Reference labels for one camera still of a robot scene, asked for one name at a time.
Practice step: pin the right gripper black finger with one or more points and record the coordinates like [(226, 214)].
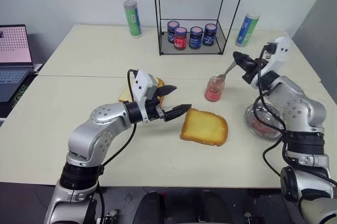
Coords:
[(242, 57), (247, 65)]

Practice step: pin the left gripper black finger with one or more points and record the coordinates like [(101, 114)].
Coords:
[(177, 111), (166, 90)]

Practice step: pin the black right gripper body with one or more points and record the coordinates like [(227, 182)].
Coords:
[(253, 72)]

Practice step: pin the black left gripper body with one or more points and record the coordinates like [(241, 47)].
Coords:
[(153, 109)]

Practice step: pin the metal spoon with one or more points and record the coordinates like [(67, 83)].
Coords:
[(228, 69)]

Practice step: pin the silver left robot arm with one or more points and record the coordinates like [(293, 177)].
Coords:
[(87, 134)]

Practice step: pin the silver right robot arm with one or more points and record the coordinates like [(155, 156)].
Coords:
[(302, 118)]

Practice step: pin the toasted yellow bread slice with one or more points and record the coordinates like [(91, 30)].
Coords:
[(126, 96), (204, 126)]

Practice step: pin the open glass jam jar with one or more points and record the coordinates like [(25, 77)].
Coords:
[(214, 90)]

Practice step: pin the red label jam jar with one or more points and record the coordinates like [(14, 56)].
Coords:
[(180, 38)]

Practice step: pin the red jam in dish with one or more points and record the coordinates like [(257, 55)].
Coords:
[(263, 128)]

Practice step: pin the blue green label cylinder can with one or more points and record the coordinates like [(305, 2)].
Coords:
[(247, 29)]

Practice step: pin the blue label jar pink lid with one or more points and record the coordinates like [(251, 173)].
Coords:
[(210, 34), (172, 30)]

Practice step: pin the clear glass dish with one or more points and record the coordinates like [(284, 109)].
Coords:
[(252, 118)]

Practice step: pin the blue label jar dark lid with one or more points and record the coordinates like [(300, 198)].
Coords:
[(196, 38)]

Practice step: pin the dark rounded shape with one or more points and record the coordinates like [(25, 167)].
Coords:
[(151, 208)]

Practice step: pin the black mat green print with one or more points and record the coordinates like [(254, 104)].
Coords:
[(19, 95)]

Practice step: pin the grey laptop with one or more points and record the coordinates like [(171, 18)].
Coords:
[(14, 50)]

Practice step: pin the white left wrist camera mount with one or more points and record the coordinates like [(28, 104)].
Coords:
[(140, 85)]

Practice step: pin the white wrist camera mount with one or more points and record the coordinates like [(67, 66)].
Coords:
[(140, 85), (279, 56)]

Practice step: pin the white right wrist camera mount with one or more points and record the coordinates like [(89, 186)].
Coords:
[(279, 56)]

